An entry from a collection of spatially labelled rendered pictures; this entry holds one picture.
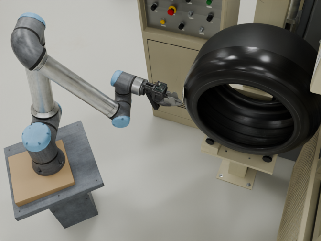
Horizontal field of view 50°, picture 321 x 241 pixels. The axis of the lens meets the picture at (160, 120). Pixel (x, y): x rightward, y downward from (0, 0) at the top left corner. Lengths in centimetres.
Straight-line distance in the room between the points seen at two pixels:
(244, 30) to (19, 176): 145
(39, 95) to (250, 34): 108
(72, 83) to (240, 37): 75
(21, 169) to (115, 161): 86
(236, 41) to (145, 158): 159
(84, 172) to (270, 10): 130
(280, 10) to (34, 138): 132
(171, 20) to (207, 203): 128
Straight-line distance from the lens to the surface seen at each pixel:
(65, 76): 158
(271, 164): 180
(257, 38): 136
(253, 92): 187
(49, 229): 265
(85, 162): 208
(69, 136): 222
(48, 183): 204
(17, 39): 155
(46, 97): 188
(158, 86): 169
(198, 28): 220
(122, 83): 173
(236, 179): 263
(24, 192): 206
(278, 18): 159
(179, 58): 235
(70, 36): 396
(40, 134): 190
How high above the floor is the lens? 231
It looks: 52 degrees down
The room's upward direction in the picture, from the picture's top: 7 degrees counter-clockwise
